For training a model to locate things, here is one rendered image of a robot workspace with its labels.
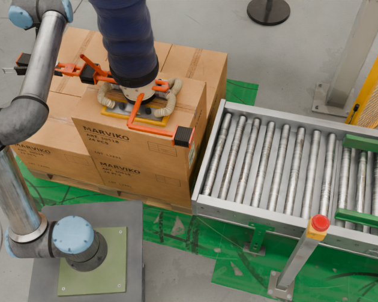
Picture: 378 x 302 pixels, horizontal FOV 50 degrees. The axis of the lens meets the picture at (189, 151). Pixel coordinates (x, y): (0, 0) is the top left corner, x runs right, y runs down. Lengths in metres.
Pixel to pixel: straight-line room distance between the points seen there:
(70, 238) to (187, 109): 0.84
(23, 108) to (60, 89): 1.50
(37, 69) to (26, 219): 0.56
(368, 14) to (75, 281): 2.17
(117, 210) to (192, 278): 0.83
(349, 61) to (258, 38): 1.07
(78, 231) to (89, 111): 0.69
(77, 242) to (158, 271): 1.07
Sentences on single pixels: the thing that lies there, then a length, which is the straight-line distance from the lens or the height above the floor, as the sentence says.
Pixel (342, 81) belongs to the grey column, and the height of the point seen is 0.31.
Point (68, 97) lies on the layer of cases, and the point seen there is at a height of 0.54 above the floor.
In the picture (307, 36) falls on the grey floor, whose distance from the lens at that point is 3.85.
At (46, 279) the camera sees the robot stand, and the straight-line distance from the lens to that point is 1.99.
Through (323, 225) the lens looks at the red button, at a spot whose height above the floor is 1.04.
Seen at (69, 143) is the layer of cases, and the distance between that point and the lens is 2.53.
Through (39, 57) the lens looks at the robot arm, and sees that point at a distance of 1.48.
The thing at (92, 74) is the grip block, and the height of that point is 1.09.
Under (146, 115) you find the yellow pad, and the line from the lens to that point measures 1.99.
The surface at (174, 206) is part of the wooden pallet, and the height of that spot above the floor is 0.09.
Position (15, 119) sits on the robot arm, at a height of 1.60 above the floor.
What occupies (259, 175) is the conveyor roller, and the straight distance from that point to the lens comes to 2.28.
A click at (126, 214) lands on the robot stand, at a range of 1.99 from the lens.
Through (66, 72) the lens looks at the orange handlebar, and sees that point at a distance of 2.12.
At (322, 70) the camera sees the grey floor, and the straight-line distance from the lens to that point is 3.59.
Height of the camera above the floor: 2.55
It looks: 58 degrees down
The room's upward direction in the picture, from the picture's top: 5 degrees counter-clockwise
